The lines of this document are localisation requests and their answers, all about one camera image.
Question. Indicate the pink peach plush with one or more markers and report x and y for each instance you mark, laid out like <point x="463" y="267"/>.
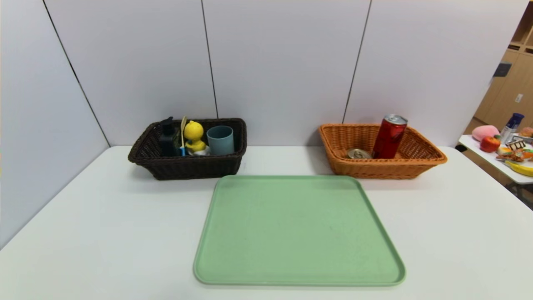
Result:
<point x="485" y="132"/>

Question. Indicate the orange snack packet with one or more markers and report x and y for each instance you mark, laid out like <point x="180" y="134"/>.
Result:
<point x="516" y="156"/>

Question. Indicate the black square bottle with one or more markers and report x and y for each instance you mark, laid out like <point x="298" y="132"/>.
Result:
<point x="168" y="139"/>

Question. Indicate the grey wall box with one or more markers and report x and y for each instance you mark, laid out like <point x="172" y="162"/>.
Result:
<point x="502" y="69"/>

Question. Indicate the light green plastic tray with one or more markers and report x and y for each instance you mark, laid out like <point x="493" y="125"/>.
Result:
<point x="300" y="233"/>

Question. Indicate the orange wicker basket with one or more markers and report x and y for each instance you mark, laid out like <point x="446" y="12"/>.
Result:
<point x="399" y="171"/>

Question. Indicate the yellow banana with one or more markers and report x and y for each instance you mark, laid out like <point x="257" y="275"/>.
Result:
<point x="522" y="168"/>

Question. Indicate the dark brown wicker basket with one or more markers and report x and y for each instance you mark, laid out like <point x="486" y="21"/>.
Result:
<point x="187" y="168"/>

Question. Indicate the red soda can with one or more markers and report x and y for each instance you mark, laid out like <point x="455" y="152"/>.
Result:
<point x="388" y="139"/>

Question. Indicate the white bottle blue cap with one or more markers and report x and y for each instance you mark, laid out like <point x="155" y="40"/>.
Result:
<point x="513" y="123"/>

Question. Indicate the red apple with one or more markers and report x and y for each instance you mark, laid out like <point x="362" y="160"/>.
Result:
<point x="489" y="144"/>

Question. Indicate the small tin gold lid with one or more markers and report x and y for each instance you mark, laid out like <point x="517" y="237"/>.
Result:
<point x="359" y="153"/>

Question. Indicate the round orange fruit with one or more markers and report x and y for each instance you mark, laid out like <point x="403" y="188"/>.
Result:
<point x="526" y="132"/>

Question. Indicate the white side table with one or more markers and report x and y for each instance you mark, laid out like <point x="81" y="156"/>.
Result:
<point x="499" y="167"/>

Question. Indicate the yellow duck toy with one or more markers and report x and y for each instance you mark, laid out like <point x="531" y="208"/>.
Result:
<point x="194" y="132"/>

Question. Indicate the blue-grey plastic cup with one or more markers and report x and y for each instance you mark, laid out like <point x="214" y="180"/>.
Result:
<point x="220" y="141"/>

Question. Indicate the white wall socket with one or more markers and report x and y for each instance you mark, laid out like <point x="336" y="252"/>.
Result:
<point x="519" y="98"/>

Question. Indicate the chocolate cake toy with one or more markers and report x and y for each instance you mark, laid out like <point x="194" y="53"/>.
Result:
<point x="516" y="145"/>

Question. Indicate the wooden cabinet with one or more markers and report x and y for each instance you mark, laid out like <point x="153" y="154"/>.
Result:
<point x="512" y="83"/>

